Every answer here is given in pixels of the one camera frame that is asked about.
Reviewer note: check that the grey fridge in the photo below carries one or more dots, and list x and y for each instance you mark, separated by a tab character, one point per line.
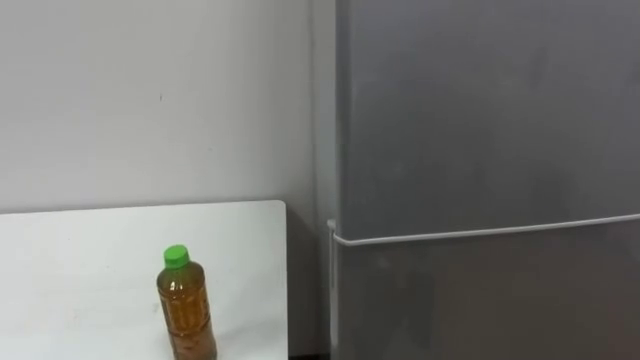
490	150

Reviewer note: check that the green-capped tea bottle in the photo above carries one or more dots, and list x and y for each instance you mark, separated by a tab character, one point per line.
186	310

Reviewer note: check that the white table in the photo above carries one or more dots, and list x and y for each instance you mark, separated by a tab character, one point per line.
80	280

